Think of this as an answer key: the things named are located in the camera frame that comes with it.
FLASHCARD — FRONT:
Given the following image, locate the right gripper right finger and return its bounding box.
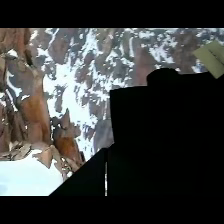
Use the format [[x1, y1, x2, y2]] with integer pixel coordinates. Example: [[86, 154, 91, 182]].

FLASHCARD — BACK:
[[106, 143, 165, 197]]

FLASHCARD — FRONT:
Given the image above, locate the black garment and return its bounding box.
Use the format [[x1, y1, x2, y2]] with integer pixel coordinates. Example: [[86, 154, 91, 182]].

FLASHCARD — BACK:
[[109, 67, 224, 197]]

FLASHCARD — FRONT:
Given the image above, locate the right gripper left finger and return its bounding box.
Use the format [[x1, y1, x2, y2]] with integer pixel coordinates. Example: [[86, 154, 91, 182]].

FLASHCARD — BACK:
[[49, 147, 108, 197]]

